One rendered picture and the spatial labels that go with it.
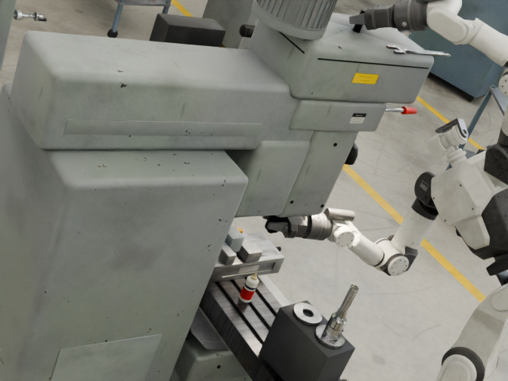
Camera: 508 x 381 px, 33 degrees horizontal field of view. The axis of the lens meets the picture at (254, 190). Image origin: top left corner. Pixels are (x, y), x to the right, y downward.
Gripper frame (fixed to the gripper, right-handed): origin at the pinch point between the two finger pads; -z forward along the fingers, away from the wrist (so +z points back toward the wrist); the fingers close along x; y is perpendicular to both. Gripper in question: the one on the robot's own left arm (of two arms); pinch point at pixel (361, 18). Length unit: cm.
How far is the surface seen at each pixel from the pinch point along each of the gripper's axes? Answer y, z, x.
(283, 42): -2.5, -13.1, -22.9
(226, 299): -85, -52, -7
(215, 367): -102, -50, -22
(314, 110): -21.5, -8.0, -18.8
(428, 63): -14.9, 14.4, 10.8
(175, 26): 4, -48, -21
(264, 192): -43, -24, -24
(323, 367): -93, -9, -28
